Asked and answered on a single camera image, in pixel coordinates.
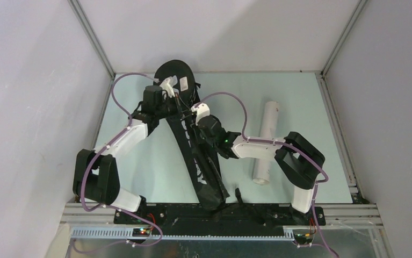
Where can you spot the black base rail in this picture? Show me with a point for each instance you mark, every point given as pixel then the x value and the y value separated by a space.
pixel 232 221

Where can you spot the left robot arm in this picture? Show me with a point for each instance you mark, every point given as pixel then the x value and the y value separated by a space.
pixel 96 174

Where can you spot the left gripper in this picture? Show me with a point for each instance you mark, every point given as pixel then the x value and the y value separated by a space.
pixel 176 101

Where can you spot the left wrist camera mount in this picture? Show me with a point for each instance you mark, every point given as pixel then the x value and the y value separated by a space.
pixel 168 85

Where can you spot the white shuttlecock tube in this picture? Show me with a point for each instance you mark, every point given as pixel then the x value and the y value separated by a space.
pixel 261 172

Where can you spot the black racket bag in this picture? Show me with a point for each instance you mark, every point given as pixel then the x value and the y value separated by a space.
pixel 200 157

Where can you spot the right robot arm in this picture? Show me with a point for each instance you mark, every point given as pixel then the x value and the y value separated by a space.
pixel 298 159

